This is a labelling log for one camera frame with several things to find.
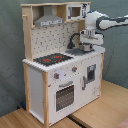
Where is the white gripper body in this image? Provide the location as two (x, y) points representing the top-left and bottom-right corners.
(80, 29), (103, 45)

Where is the small metal pot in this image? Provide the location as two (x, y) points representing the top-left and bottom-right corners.
(81, 43), (93, 52)

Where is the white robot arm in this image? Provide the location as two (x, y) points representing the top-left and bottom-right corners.
(80, 11), (128, 45)

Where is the wooden toy kitchen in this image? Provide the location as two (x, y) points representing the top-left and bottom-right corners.
(22, 2), (105, 128)

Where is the black toy faucet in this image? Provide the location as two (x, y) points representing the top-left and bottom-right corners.
(67, 33), (80, 49)

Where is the grey toy sink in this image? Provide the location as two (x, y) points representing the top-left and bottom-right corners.
(65, 48), (94, 56)

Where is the toy microwave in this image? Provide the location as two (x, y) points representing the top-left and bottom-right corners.
(67, 3), (89, 21)

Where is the red right stove knob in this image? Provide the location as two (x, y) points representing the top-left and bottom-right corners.
(71, 66), (78, 73)

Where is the red stove knob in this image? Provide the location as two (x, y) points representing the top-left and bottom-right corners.
(54, 73), (60, 79)
(71, 66), (78, 73)

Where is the black toy stovetop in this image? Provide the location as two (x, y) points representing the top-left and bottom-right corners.
(34, 53), (70, 66)

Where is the grey range hood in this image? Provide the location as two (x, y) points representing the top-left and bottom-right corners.
(35, 6), (64, 27)

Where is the red left stove knob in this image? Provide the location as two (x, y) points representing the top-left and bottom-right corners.
(54, 73), (60, 79)

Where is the toy oven door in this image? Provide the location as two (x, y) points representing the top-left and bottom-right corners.
(55, 84), (75, 112)

